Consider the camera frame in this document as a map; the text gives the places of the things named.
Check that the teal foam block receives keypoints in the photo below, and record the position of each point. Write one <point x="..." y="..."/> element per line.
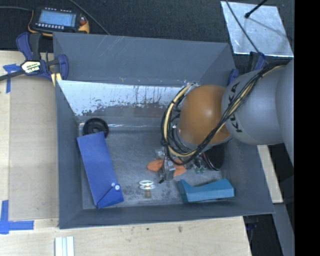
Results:
<point x="207" y="192"/>

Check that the small white spool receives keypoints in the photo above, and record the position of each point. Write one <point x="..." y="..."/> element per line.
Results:
<point x="147" y="185"/>

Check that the orange soft toy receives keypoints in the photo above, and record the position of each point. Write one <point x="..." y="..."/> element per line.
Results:
<point x="155" y="165"/>

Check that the grey metal bin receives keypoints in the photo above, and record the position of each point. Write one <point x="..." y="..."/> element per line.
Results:
<point x="140" y="62"/>

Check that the pale wood board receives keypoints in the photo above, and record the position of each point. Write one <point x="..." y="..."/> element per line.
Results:
<point x="32" y="150"/>

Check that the blue flat box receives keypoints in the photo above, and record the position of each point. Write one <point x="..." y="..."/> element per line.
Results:
<point x="98" y="167"/>

